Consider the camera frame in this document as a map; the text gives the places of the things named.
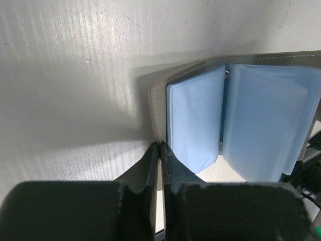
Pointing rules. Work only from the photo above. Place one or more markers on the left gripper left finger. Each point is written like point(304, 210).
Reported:
point(122, 209)

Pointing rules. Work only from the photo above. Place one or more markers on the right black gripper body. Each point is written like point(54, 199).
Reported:
point(303, 184)

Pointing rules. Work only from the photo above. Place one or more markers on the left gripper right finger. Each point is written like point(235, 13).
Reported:
point(197, 210)

